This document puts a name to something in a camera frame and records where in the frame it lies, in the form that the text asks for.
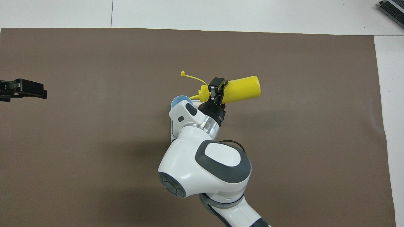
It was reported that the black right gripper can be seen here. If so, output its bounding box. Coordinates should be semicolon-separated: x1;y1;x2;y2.
198;78;228;126

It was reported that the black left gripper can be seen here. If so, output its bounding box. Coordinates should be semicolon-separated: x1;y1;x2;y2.
0;79;48;102

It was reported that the yellow squeeze bottle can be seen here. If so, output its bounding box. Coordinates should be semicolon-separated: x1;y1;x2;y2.
181;71;261;104

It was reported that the light blue plastic cup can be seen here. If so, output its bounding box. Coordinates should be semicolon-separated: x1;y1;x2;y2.
171;95;193;109

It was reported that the silver digital kitchen scale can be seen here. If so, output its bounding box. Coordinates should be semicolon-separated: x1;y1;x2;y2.
170;100;202;145

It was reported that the brown paper table mat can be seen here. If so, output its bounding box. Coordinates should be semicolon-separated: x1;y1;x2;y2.
0;28;396;227

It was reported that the grey ribbed metal profile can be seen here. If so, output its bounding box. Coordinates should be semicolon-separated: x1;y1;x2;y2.
378;0;404;29

